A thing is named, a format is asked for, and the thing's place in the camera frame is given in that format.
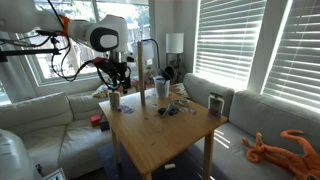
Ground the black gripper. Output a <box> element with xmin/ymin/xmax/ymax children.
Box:
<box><xmin>97</xmin><ymin>51</ymin><xmax>133</xmax><ymax>95</ymax></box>

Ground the white cylindrical can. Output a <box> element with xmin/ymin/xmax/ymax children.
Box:
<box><xmin>108</xmin><ymin>90</ymin><xmax>122</xmax><ymax>111</ymax></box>

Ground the colourful printed cloth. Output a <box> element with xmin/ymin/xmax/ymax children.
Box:
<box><xmin>92</xmin><ymin>84</ymin><xmax>111</xmax><ymax>99</ymax></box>

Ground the purple printed card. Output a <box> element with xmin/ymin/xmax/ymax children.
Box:
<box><xmin>116</xmin><ymin>103</ymin><xmax>135</xmax><ymax>115</ymax></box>

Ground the upright wooden pole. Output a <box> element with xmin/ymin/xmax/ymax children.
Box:
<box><xmin>136</xmin><ymin>41</ymin><xmax>147</xmax><ymax>107</ymax></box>

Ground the small dark box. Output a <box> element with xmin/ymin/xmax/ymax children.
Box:
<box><xmin>99</xmin><ymin>113</ymin><xmax>111</xmax><ymax>132</ymax></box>

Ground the small red box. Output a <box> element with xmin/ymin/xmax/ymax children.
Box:
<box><xmin>89</xmin><ymin>113</ymin><xmax>103</xmax><ymax>128</ymax></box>

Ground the black gooseneck desk lamp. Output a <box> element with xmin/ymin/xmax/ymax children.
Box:
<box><xmin>141</xmin><ymin>38</ymin><xmax>177</xmax><ymax>81</ymax></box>

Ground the grey stick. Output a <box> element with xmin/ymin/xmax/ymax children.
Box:
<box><xmin>161</xmin><ymin>102</ymin><xmax>175</xmax><ymax>119</ymax></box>

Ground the small blue toy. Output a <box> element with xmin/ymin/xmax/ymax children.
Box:
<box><xmin>167</xmin><ymin>107</ymin><xmax>180</xmax><ymax>117</ymax></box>

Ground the wooden table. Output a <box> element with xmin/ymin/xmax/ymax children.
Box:
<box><xmin>98</xmin><ymin>87</ymin><xmax>230</xmax><ymax>180</ymax></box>

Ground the printed magazine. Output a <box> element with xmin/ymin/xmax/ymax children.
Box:
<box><xmin>169</xmin><ymin>82</ymin><xmax>192</xmax><ymax>100</ymax></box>

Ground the flat printed card pack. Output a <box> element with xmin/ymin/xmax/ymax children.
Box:
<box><xmin>172</xmin><ymin>98</ymin><xmax>191</xmax><ymax>108</ymax></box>

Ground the white shade floor lamp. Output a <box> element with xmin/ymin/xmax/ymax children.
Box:
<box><xmin>165</xmin><ymin>32</ymin><xmax>185</xmax><ymax>83</ymax></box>

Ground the clear plastic packet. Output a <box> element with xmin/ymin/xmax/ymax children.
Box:
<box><xmin>179</xmin><ymin>106</ymin><xmax>198</xmax><ymax>116</ymax></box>

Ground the dark blue rug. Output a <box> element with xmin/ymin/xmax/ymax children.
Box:
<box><xmin>97</xmin><ymin>142</ymin><xmax>214</xmax><ymax>180</ymax></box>

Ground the large glass window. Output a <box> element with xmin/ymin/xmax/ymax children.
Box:
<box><xmin>15</xmin><ymin>0</ymin><xmax>152</xmax><ymax>87</ymax></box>

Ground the white leather sofa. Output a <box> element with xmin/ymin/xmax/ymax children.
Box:
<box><xmin>0</xmin><ymin>89</ymin><xmax>117</xmax><ymax>180</ymax></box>

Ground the small white block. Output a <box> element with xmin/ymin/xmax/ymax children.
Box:
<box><xmin>164</xmin><ymin>162</ymin><xmax>177</xmax><ymax>171</ymax></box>

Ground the white bordered board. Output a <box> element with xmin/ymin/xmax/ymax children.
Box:
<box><xmin>42</xmin><ymin>167</ymin><xmax>67</xmax><ymax>180</ymax></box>

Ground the wide white window blind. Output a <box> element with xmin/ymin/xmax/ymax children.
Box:
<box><xmin>193</xmin><ymin>0</ymin><xmax>268</xmax><ymax>92</ymax></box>

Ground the grey fabric sofa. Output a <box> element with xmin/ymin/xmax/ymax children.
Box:
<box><xmin>182</xmin><ymin>72</ymin><xmax>320</xmax><ymax>180</ymax></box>

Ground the orange octopus plush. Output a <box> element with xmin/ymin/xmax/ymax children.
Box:
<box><xmin>241</xmin><ymin>129</ymin><xmax>320</xmax><ymax>180</ymax></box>

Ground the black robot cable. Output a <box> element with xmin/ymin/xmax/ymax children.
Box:
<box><xmin>0</xmin><ymin>0</ymin><xmax>116</xmax><ymax>91</ymax></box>

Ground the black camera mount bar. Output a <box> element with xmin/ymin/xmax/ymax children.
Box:
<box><xmin>0</xmin><ymin>47</ymin><xmax>63</xmax><ymax>63</ymax></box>

